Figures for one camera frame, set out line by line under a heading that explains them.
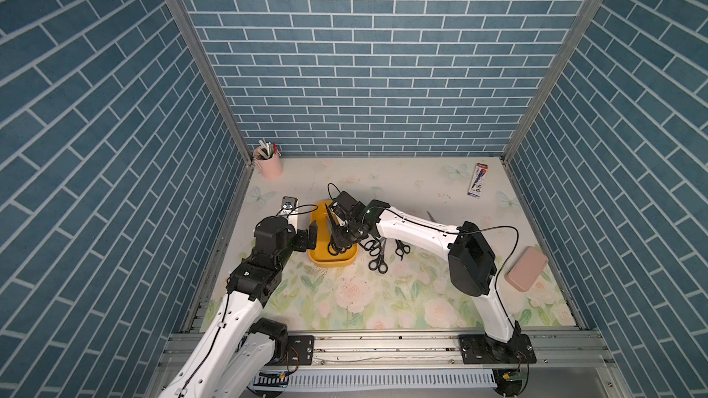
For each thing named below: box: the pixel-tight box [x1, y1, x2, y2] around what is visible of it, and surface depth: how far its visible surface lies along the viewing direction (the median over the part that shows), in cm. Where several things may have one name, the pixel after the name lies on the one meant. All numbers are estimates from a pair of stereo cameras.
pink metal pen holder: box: [253, 148, 284, 180], surface depth 114 cm
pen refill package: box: [467, 162, 490, 199], surface depth 114 cm
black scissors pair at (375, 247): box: [358, 236, 387, 257], surface depth 96 cm
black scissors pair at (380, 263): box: [368, 236, 389, 274], surface depth 92 cm
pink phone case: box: [504, 245, 549, 293], surface depth 90 cm
